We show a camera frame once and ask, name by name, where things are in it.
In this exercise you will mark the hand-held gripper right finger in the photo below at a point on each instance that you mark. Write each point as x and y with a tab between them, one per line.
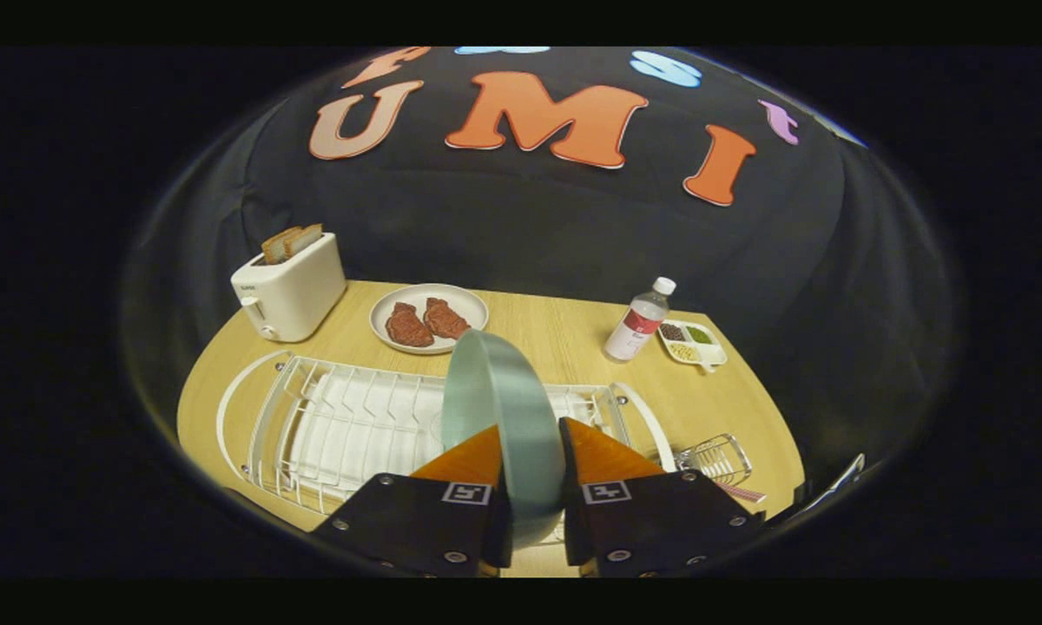
651	521

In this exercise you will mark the brown meat piece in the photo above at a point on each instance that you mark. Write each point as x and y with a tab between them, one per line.
408	326
445	319

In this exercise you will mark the white divided condiment dish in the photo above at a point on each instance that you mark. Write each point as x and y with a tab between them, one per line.
693	343

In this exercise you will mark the pink striped strip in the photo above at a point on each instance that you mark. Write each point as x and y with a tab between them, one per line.
745	494

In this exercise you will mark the brown toast slice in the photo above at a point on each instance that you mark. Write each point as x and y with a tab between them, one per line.
278	246
306	238

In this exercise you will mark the cream plate with meat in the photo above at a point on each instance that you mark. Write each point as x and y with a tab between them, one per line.
430	292

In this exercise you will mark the white toaster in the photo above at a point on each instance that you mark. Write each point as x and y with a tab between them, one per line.
295	295

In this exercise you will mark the pale green plate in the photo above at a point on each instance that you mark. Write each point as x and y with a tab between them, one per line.
512	417

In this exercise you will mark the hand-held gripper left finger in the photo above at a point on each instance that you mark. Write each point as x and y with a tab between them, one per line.
417	521

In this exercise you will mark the clear plastic water bottle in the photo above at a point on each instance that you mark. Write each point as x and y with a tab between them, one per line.
636	325

